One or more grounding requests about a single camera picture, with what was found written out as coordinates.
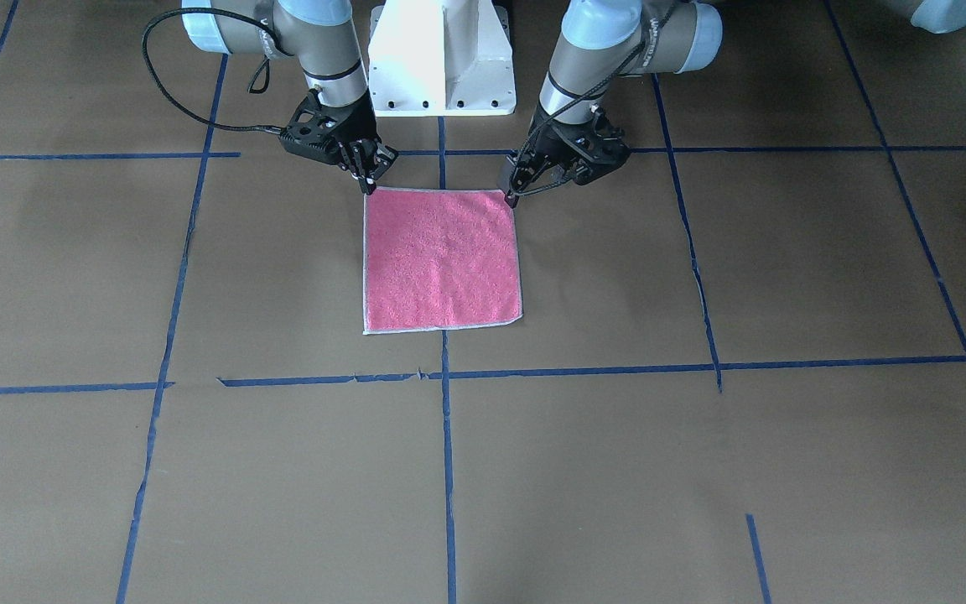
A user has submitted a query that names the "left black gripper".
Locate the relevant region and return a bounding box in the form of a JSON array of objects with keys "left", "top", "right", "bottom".
[{"left": 498, "top": 106, "right": 631, "bottom": 209}]

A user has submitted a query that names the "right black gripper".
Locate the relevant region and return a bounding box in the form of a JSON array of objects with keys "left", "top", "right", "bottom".
[{"left": 279, "top": 89, "right": 398, "bottom": 195}]

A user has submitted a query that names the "pink and grey towel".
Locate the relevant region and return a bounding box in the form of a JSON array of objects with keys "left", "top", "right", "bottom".
[{"left": 361, "top": 187, "right": 524, "bottom": 334}]

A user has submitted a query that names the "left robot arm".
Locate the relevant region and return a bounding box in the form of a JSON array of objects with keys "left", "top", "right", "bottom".
[{"left": 500, "top": 1, "right": 724, "bottom": 207}]

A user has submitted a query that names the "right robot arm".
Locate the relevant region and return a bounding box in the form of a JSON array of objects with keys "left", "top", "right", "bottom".
[{"left": 180, "top": 1, "right": 398, "bottom": 195}]

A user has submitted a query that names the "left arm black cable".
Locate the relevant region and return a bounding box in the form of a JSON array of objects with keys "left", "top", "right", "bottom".
[{"left": 517, "top": 17, "right": 668, "bottom": 198}]

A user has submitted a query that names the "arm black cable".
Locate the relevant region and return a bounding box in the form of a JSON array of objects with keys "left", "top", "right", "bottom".
[
  {"left": 517, "top": 17, "right": 668, "bottom": 198},
  {"left": 142, "top": 8, "right": 291, "bottom": 135}
]

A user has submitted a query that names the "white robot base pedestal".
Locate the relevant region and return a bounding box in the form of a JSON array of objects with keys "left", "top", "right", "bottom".
[{"left": 367, "top": 1, "right": 517, "bottom": 118}]

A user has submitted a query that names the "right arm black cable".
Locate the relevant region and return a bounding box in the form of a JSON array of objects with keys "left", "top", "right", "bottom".
[{"left": 142, "top": 8, "right": 291, "bottom": 135}]

